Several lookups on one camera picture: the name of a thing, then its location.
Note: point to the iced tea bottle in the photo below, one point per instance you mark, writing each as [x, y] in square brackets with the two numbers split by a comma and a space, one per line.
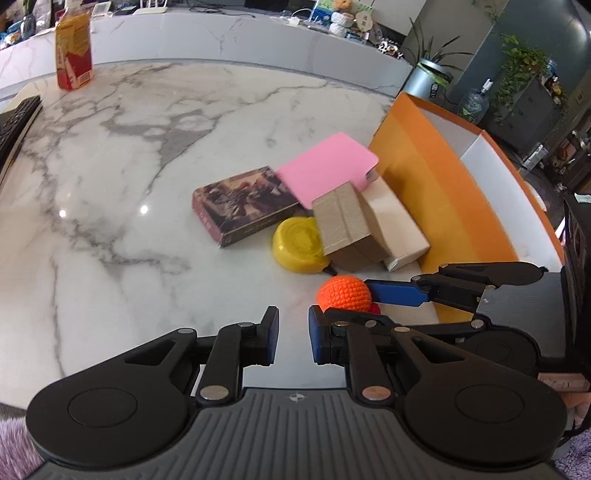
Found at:
[74, 46]

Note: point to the blue and green painting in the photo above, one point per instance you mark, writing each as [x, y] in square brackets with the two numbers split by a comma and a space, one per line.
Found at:
[321, 11]

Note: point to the small teddy bear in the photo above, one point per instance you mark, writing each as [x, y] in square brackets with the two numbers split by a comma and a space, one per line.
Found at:
[342, 4]

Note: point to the marble television cabinet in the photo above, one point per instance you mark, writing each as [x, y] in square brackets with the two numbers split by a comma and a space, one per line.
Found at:
[184, 37]

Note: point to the pink case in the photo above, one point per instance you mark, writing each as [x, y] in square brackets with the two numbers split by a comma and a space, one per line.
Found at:
[328, 161]

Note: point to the trailing green vine plant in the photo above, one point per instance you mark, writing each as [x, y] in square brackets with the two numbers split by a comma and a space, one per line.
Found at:
[521, 69]

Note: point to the red crochet toy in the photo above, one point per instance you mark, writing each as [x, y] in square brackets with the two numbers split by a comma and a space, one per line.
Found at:
[375, 308]

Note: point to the orange cardboard box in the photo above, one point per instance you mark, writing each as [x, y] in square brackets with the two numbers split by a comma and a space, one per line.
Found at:
[415, 184]

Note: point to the white charger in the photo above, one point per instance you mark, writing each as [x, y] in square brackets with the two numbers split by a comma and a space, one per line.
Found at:
[293, 21]

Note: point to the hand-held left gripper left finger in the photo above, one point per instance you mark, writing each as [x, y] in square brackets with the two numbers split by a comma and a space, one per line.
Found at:
[273, 333]

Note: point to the grey sideboard cabinet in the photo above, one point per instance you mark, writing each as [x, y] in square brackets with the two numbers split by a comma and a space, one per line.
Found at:
[535, 110]

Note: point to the white ceramic pot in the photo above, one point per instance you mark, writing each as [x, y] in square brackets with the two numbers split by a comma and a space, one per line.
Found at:
[342, 23]

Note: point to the blue snack bag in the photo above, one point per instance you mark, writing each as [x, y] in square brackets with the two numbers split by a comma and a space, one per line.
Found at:
[11, 34]

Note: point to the gold cardboard box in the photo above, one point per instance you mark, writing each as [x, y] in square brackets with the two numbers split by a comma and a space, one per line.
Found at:
[341, 217]

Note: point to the dark illustrated card box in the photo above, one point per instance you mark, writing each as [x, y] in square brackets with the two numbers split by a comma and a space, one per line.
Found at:
[244, 198]

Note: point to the white desk thermometer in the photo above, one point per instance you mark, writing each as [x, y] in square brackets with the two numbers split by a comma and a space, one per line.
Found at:
[101, 9]

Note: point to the black and white cow toy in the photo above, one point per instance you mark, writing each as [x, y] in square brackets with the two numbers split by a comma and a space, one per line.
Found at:
[388, 47]

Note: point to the white router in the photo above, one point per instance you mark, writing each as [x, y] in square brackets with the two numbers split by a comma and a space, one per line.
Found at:
[152, 10]

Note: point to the black remote control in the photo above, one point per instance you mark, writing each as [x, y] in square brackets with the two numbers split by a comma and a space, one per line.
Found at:
[14, 122]

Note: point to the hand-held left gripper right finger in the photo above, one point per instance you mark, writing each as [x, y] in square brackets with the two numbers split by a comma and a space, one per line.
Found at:
[316, 334]

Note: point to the white oblong box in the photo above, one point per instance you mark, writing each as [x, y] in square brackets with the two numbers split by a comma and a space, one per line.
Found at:
[397, 226]

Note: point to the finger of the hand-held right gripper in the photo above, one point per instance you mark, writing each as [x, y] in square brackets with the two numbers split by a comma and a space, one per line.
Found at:
[434, 331]
[397, 291]

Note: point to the plant in grey cylinder planter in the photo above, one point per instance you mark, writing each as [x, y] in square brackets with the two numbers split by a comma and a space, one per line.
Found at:
[422, 83]

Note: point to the clear water jug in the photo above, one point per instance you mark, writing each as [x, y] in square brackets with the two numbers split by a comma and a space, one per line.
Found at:
[475, 106]

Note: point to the orange crochet ball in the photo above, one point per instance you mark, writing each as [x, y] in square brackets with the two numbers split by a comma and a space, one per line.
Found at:
[344, 293]

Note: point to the round paper fan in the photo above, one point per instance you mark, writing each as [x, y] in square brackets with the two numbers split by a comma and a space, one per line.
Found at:
[364, 21]

